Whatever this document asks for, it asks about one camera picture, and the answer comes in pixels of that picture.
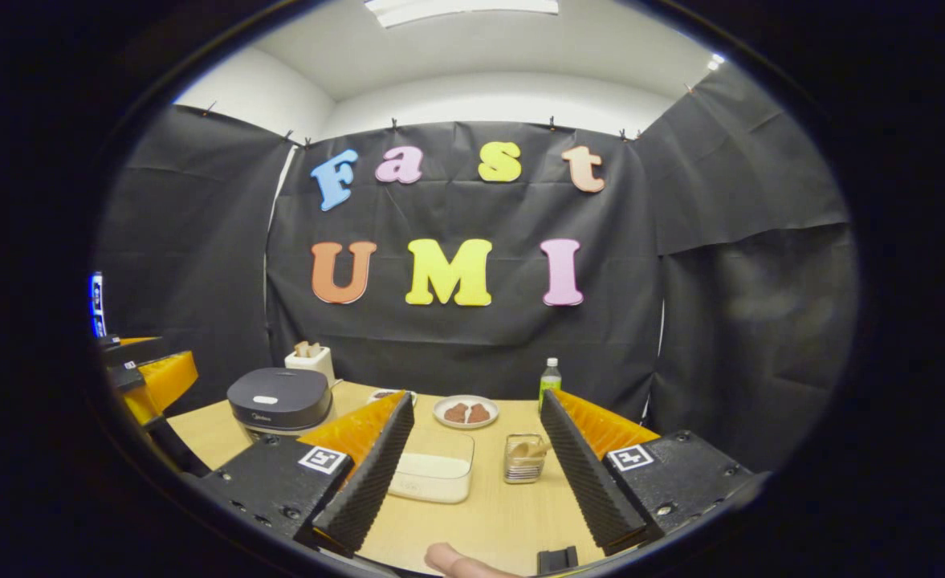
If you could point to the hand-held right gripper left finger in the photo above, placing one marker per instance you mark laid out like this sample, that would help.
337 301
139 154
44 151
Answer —
368 482

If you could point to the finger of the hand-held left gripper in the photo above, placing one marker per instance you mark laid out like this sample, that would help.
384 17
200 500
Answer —
131 353
167 381

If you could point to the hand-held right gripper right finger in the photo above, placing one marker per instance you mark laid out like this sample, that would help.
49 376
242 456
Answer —
584 482

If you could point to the wooden spoon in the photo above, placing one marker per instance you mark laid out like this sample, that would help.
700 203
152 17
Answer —
530 449

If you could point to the grey rice cooker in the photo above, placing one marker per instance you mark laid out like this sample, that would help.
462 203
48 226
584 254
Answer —
279 397

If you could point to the blue lit screen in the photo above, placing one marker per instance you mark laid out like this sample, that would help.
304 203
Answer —
97 305

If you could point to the white divided food tray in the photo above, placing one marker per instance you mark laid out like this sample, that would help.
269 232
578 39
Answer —
384 394

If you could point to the green label drink bottle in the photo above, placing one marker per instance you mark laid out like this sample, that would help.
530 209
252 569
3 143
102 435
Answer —
550 381

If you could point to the brown meat piece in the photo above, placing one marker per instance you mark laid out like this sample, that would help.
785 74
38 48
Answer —
456 413
478 413

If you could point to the white toaster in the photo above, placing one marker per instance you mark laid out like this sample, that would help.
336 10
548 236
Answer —
311 368

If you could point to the white round plate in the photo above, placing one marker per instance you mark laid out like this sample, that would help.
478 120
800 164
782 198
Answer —
466 398

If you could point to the bread slice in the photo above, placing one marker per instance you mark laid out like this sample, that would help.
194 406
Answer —
307 349

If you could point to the ceiling light panel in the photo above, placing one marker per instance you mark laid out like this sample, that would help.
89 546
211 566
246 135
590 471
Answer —
464 10

